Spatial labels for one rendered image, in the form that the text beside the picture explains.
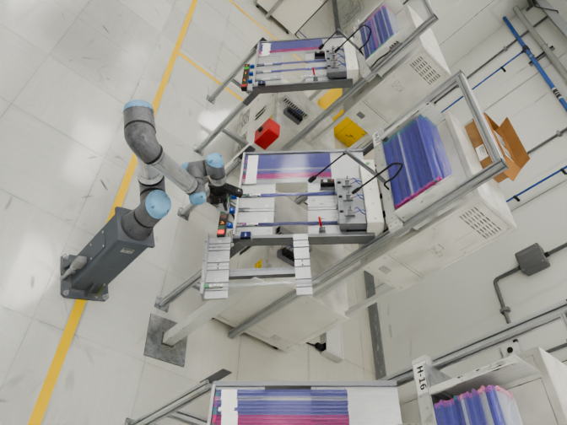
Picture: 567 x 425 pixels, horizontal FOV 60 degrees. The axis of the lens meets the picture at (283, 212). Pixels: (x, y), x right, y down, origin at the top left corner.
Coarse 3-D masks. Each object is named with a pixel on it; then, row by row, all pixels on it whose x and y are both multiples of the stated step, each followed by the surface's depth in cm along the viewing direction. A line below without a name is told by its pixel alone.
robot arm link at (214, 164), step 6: (210, 156) 221; (216, 156) 220; (210, 162) 219; (216, 162) 219; (222, 162) 221; (210, 168) 221; (216, 168) 221; (222, 168) 223; (210, 174) 223; (216, 174) 223; (222, 174) 225
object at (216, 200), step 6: (210, 180) 233; (210, 186) 231; (216, 186) 229; (222, 186) 229; (210, 192) 235; (216, 192) 234; (222, 192) 234; (210, 198) 234; (216, 198) 234; (222, 198) 235; (216, 204) 237
